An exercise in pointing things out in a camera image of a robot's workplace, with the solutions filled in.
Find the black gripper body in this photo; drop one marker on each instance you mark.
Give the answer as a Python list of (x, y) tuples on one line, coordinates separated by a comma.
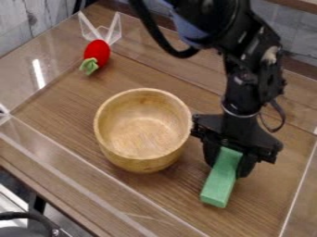
[(237, 132)]

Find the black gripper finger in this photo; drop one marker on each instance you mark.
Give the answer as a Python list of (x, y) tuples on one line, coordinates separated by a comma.
[(211, 149), (246, 164)]

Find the green rectangular block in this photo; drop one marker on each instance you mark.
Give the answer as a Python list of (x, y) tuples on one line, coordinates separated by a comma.
[(222, 176)]

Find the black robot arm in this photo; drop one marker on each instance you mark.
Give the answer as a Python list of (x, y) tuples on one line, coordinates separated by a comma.
[(227, 26)]

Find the brown wooden bowl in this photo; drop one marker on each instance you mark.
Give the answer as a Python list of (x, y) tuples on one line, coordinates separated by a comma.
[(142, 128)]

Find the red plush radish toy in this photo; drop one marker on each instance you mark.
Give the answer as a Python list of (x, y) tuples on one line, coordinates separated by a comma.
[(96, 55)]

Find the clear acrylic tray wall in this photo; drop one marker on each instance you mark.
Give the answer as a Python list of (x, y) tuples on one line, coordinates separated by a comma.
[(107, 208)]

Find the clear acrylic corner bracket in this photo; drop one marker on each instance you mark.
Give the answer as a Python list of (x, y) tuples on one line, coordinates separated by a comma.
[(108, 34)]

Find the black table leg bracket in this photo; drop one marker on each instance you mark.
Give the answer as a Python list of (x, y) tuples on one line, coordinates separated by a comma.
[(63, 226)]

